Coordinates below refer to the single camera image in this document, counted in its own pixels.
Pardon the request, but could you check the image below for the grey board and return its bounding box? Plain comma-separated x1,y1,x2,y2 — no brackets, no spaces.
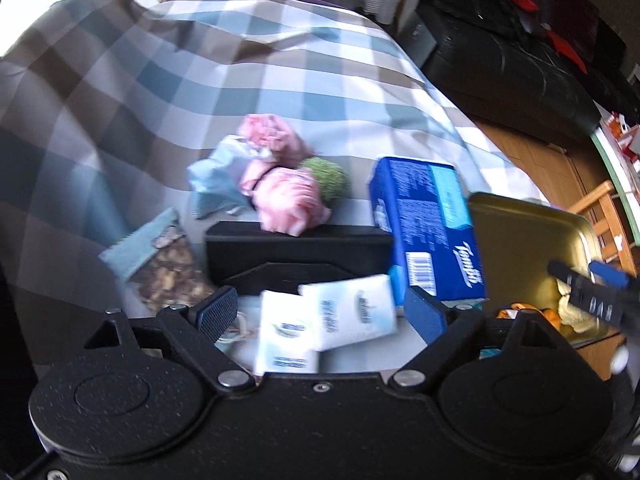
400,10,437,67

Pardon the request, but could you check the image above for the blue face mask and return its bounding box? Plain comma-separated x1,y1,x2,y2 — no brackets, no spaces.
187,135,273,218

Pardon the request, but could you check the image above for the pink towel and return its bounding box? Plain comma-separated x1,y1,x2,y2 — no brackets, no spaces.
240,162,332,236

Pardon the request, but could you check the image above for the blue tissue pack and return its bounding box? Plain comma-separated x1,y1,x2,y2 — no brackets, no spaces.
369,156,488,306

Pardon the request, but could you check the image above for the wooden chair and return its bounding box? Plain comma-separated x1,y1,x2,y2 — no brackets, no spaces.
570,180,636,261

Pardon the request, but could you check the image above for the green knitted ball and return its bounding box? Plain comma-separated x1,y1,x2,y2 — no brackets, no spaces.
300,156,351,208

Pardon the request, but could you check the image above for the glass-topped table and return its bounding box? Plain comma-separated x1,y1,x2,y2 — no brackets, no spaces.
590,105,640,248

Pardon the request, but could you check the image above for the metal tray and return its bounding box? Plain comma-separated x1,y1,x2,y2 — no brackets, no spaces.
467,192,626,346

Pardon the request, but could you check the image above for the black sofa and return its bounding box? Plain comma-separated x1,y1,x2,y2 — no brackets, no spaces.
415,0,626,141

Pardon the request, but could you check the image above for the black box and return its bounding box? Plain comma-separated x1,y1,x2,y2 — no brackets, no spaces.
204,221,393,296

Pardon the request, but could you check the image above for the dried herb sachet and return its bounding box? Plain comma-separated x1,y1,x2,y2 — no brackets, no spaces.
99,207,216,313

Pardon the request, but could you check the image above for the white pocket tissue packet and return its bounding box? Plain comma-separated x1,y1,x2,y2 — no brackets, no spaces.
254,290,321,376
298,274,399,352

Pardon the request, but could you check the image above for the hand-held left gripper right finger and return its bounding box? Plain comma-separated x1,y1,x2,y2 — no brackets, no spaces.
387,285,568,396

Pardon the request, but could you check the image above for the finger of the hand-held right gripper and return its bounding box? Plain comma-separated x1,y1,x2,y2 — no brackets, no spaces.
547,259,640,333
589,260,640,293

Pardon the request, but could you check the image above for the cream towel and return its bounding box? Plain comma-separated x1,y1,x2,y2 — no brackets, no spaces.
555,280,608,333

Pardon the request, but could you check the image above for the orange pouch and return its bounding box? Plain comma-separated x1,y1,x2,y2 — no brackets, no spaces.
495,302,561,327

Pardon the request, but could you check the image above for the checked blanket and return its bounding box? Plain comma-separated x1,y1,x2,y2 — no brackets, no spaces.
0,0,551,366

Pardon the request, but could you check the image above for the red cloth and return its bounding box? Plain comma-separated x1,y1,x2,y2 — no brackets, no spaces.
547,30,587,73

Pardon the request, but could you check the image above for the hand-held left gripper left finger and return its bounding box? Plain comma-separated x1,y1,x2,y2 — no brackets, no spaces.
82,286,258,396

